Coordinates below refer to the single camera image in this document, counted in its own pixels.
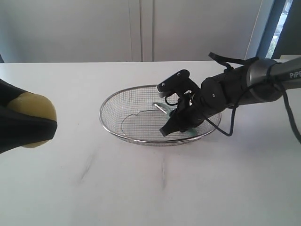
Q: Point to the white cabinet doors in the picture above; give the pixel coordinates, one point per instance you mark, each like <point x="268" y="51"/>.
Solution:
<point x="36" y="31"/>

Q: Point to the teal handled vegetable peeler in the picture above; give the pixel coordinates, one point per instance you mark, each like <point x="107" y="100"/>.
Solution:
<point x="167" y="111"/>

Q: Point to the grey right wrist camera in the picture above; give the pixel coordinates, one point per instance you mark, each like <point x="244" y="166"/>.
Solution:
<point x="179" y="84"/>

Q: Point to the yellow lemon with sticker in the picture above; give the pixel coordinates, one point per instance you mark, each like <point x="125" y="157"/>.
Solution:
<point x="34" y="105"/>

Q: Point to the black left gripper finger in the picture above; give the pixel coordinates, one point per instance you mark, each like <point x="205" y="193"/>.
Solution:
<point x="9" y="92"/>
<point x="17" y="129"/>

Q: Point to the oval steel mesh basket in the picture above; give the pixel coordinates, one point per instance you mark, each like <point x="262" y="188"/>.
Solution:
<point x="130" y="116"/>

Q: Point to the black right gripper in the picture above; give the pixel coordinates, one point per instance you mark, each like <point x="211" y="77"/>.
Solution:
<point x="191" y="112"/>

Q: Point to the dark window frame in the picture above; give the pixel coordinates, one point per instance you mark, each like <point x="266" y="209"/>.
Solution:
<point x="282" y="33"/>

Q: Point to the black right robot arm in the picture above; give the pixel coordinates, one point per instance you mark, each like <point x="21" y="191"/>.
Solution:
<point x="243" y="82"/>

